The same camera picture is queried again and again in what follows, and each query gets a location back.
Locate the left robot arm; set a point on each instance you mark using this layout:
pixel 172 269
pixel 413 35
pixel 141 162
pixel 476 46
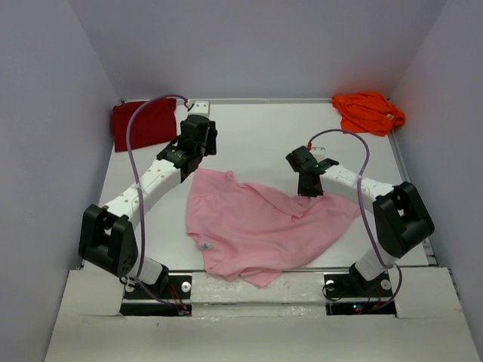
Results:
pixel 107 238

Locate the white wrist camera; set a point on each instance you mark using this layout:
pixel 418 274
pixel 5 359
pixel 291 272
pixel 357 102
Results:
pixel 199 107
pixel 318 152

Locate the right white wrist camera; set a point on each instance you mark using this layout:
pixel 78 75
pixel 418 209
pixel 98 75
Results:
pixel 318 152

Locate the orange t shirt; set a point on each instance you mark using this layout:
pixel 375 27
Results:
pixel 368 112

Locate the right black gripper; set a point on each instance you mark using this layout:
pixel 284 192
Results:
pixel 303 191

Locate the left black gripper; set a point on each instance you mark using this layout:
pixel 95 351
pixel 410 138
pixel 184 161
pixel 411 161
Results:
pixel 210 148

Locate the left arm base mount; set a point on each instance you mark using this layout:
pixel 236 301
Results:
pixel 170 299

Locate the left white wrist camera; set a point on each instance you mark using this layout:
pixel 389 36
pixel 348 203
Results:
pixel 199 107

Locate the dark red folded t shirt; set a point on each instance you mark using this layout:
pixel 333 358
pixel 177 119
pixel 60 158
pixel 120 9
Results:
pixel 155 124

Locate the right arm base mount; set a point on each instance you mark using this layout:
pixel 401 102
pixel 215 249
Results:
pixel 348 293

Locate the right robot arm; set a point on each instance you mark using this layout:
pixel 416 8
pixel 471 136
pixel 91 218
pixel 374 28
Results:
pixel 400 216

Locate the pink t shirt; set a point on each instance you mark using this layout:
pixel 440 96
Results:
pixel 255 232

